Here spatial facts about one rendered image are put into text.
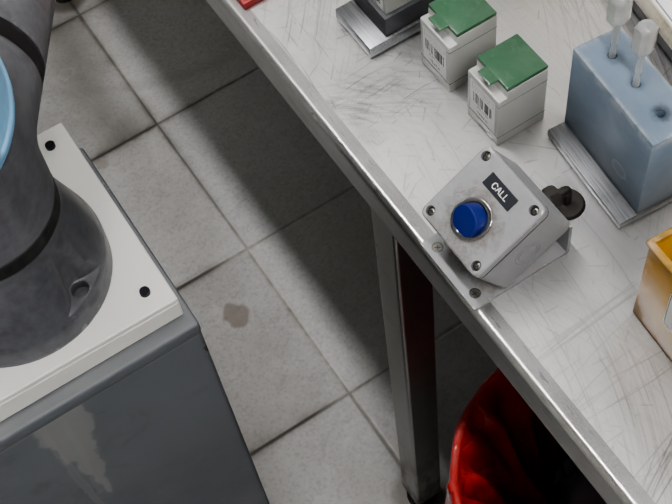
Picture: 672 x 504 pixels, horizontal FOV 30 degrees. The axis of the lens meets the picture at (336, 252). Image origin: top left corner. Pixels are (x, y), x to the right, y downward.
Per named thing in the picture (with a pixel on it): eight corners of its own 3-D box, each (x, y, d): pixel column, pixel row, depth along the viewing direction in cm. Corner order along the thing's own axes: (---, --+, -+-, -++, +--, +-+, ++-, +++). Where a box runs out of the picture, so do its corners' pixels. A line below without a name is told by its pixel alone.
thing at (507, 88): (467, 113, 101) (467, 60, 95) (514, 85, 102) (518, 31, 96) (496, 146, 99) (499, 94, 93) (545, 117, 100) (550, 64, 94)
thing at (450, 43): (421, 62, 104) (418, 7, 98) (467, 35, 105) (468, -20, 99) (449, 93, 102) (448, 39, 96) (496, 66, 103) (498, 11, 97)
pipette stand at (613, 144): (547, 136, 99) (555, 56, 91) (622, 100, 100) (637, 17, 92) (618, 230, 94) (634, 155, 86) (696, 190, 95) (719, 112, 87)
